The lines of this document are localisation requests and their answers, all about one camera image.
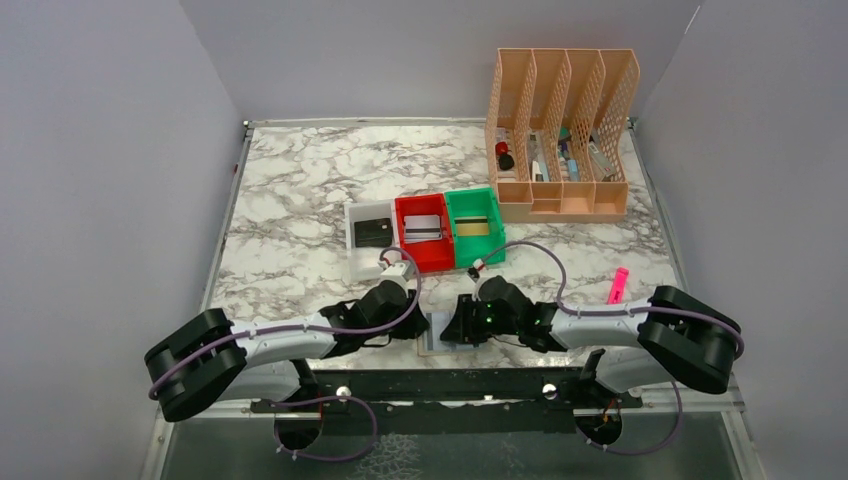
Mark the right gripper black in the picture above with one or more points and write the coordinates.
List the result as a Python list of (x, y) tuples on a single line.
[(460, 325)]

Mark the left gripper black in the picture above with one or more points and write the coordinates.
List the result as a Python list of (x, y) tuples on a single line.
[(411, 323)]

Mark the red plastic bin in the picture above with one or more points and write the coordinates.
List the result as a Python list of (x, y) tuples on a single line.
[(431, 256)]

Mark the white plastic bin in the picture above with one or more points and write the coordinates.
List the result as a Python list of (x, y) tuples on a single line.
[(363, 263)]

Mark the silver credit card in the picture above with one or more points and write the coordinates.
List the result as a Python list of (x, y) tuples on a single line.
[(422, 228)]

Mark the green plastic bin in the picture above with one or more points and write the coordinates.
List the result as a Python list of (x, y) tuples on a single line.
[(475, 202)]

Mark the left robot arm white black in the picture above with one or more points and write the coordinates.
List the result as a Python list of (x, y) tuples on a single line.
[(194, 366)]

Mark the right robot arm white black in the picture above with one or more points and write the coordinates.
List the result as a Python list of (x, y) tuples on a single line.
[(669, 336)]

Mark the black credit card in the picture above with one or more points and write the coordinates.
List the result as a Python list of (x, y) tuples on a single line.
[(373, 233)]

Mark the gold credit card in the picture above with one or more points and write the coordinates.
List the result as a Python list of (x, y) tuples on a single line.
[(474, 226)]

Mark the pink highlighter marker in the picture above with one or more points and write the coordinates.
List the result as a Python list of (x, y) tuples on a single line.
[(618, 286)]

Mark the stationery items in organizer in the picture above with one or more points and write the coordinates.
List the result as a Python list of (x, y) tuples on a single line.
[(602, 167)]

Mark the red black item in organizer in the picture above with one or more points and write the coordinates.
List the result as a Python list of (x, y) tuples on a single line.
[(505, 160)]

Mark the orange mesh file organizer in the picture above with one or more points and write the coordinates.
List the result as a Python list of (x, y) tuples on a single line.
[(552, 133)]

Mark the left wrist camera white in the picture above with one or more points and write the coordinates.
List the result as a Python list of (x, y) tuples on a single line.
[(399, 272)]

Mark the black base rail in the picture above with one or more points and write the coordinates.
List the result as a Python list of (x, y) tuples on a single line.
[(444, 401)]

